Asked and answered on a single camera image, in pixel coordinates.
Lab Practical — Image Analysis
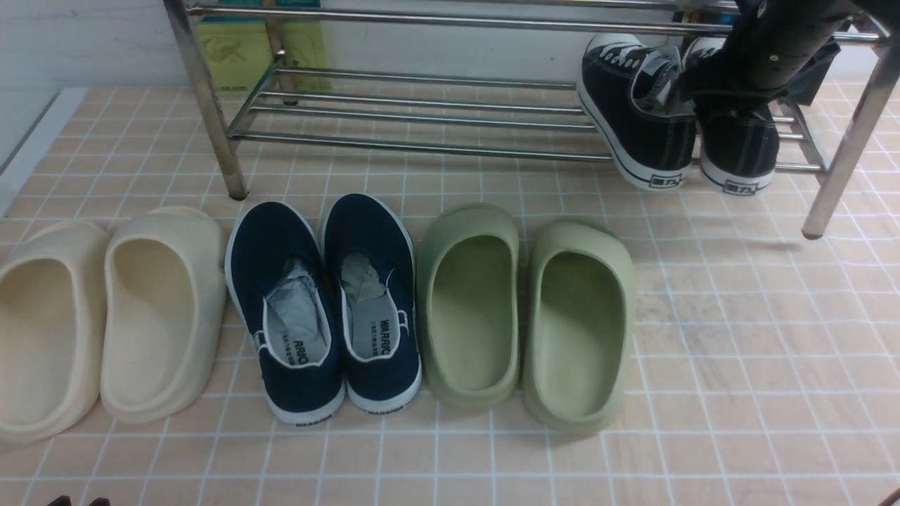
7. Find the black canvas sneaker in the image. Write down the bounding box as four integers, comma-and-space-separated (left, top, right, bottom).
576, 33, 697, 192
681, 37, 781, 196

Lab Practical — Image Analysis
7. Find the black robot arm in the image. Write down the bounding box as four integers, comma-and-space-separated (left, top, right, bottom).
678, 1, 898, 110

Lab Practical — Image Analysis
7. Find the navy slip-on shoe, right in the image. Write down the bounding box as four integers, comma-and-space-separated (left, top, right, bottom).
321, 193, 423, 415

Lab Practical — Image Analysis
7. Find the navy slip-on shoe, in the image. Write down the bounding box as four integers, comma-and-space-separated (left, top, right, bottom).
321, 193, 423, 415
224, 202, 346, 427

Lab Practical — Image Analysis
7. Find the navy slip-on shoe, left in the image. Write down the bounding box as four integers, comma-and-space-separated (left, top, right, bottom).
224, 202, 346, 427

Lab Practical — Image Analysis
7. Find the stainless steel shoe rack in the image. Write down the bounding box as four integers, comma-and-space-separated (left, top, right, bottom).
165, 1, 898, 240

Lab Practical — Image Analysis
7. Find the green slipper, left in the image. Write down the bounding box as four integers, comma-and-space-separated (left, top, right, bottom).
416, 202, 520, 410

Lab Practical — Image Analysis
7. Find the green slipper, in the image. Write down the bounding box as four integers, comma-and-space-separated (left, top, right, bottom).
416, 202, 520, 410
522, 216, 638, 436

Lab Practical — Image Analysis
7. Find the green slipper, right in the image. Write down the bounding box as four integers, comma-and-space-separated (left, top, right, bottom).
522, 216, 638, 436

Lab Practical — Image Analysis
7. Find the cream slipper, inner right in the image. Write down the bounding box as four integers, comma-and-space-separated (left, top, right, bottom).
101, 206, 227, 424

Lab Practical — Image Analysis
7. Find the cream slipper, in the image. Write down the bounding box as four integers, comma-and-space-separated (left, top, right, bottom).
1, 220, 110, 443
101, 206, 227, 424

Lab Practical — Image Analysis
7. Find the yellow-green book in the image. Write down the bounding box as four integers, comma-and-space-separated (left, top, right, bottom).
194, 16, 330, 96

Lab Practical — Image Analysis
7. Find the cream slipper, outer left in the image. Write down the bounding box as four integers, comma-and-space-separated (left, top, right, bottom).
1, 220, 110, 443

